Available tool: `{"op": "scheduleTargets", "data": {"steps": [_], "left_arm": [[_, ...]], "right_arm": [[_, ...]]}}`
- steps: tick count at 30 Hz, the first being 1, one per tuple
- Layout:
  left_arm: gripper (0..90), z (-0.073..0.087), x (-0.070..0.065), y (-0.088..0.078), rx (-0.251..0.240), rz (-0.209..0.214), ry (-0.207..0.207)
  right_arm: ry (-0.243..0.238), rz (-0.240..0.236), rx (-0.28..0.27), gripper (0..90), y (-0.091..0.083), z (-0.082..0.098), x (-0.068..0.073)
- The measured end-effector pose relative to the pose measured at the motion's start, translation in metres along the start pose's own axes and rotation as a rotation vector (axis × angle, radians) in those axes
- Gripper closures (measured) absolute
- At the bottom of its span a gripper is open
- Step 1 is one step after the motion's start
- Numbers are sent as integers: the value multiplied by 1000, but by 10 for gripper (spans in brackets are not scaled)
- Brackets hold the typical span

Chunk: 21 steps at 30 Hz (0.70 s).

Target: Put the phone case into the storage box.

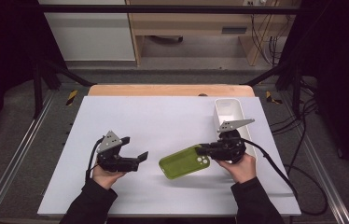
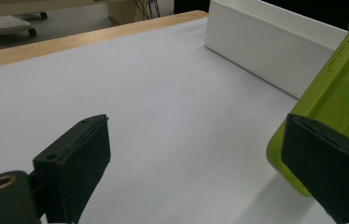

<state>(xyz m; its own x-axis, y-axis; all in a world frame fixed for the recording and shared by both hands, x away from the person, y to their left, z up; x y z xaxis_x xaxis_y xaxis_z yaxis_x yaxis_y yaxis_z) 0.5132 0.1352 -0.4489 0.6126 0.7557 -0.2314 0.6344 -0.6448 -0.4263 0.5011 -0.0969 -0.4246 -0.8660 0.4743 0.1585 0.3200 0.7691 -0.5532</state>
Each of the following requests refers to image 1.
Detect white cabinet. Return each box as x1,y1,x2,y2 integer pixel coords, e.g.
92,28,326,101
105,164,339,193
37,0,136,63

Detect white power strip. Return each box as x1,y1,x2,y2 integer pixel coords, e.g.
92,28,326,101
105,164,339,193
243,0,269,7

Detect black metal frame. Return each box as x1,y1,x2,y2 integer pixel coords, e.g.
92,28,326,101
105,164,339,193
32,4,303,119

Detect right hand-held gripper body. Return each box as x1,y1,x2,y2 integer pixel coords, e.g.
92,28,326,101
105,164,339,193
208,118,256,163

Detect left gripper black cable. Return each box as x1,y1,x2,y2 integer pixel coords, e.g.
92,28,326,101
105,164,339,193
85,135,106,183

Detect person's left hand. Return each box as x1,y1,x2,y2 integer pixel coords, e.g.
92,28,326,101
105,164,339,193
91,160,128,190

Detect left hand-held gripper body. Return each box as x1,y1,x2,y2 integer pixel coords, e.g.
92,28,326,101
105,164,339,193
95,130,141,173

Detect green phone case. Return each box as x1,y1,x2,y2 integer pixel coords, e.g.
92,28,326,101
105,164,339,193
158,144,212,180

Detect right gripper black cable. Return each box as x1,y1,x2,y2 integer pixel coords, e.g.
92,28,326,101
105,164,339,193
242,137,329,217

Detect white plastic bin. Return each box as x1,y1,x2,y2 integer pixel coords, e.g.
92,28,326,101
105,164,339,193
213,98,258,163

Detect wooden desk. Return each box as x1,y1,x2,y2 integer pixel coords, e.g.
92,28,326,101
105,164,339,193
125,0,301,67

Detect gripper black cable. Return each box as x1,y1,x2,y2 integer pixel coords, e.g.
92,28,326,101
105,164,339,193
85,135,106,183
242,137,329,217

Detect metal floor rail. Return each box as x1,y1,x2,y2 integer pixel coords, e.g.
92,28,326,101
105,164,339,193
279,92,349,224
0,90,57,224

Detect black curtain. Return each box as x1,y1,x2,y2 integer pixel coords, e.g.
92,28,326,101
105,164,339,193
0,0,68,153
279,0,349,181

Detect yellow black tape strip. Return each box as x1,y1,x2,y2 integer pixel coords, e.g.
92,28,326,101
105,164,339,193
265,91,284,105
65,90,79,106

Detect wooden table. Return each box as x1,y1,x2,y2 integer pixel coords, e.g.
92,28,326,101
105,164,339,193
88,83,256,97

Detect bundle of hanging cables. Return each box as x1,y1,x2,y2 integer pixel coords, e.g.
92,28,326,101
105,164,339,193
249,13,290,67

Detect white board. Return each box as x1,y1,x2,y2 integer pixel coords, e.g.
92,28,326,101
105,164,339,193
37,95,301,217

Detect black floor cables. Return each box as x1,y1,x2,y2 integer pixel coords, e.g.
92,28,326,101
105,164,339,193
269,77,320,176

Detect person's right hand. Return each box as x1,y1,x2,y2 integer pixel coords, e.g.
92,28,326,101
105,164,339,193
215,153,258,185

